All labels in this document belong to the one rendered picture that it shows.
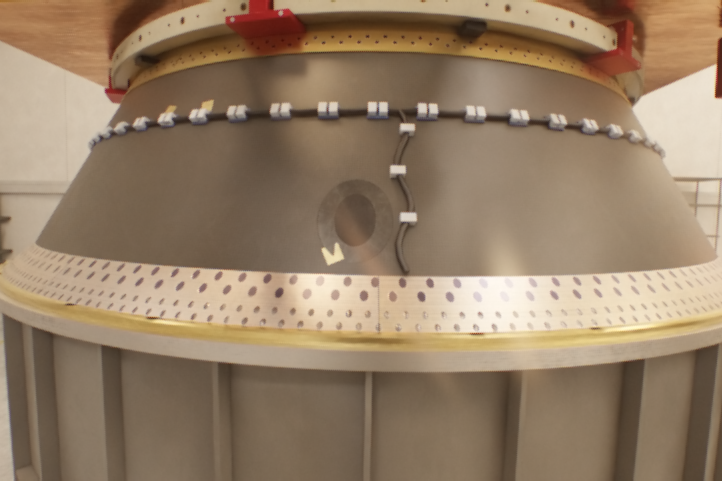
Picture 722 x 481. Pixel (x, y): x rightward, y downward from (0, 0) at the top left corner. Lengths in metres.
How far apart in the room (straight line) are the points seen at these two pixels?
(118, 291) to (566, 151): 0.75
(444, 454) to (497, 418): 0.08
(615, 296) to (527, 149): 0.26
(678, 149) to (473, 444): 7.50
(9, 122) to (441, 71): 8.33
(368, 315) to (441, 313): 0.09
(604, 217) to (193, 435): 0.71
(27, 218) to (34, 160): 0.97
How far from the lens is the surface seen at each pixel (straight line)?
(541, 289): 0.60
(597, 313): 0.63
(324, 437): 0.58
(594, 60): 1.05
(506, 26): 0.86
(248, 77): 0.81
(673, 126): 7.92
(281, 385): 0.56
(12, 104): 8.78
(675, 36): 1.28
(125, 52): 1.15
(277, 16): 0.79
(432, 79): 0.75
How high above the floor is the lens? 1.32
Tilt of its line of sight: 4 degrees down
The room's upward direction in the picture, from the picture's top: 1 degrees clockwise
